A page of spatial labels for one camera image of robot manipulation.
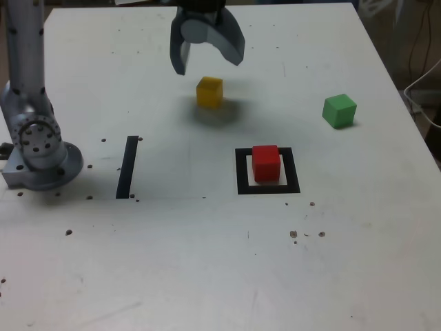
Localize white background cable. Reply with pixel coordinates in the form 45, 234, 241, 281
403, 57, 441, 130

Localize thin black background cable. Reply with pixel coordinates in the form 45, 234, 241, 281
407, 0, 435, 74

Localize black tape strip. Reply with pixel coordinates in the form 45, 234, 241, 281
115, 135, 140, 200

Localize yellow cube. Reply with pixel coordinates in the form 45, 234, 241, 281
196, 76, 224, 110

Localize red cube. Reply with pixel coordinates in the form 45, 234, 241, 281
251, 144, 281, 184

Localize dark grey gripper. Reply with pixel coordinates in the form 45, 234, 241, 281
170, 8, 247, 77

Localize green cube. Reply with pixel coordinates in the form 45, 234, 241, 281
321, 93, 358, 130

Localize black tape square outline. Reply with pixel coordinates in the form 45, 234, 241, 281
234, 147, 301, 196

